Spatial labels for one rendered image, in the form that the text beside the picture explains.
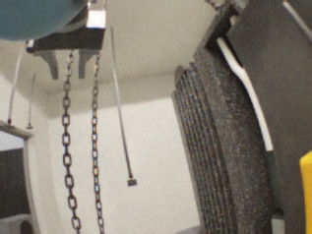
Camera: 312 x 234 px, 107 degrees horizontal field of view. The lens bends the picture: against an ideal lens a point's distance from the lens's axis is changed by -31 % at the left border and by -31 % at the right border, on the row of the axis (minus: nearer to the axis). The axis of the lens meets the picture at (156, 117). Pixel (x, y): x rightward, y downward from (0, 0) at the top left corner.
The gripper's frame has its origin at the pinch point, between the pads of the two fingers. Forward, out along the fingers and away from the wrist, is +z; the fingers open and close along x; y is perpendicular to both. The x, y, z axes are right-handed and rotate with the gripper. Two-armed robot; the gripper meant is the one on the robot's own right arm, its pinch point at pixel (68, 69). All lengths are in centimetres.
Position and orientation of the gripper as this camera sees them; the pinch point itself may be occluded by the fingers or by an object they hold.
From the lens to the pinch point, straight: 37.4
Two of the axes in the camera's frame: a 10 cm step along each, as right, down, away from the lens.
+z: -3.5, 3.7, 8.6
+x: 9.2, -0.4, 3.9
